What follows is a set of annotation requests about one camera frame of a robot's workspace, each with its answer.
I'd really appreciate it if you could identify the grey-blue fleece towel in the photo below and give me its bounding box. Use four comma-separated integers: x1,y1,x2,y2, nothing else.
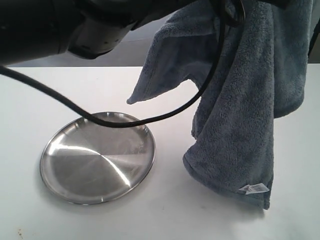
127,0,318,210

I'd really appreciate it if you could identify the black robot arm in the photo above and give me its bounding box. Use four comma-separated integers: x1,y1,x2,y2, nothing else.
0,0,189,66

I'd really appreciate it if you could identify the round stainless steel plate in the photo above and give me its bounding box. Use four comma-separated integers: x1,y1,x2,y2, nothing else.
39,117,156,205

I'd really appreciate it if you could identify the black backdrop stand pole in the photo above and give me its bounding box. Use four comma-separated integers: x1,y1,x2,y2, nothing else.
308,33,320,64

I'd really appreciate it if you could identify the black camera cable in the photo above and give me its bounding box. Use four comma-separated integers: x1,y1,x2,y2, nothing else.
0,0,247,128

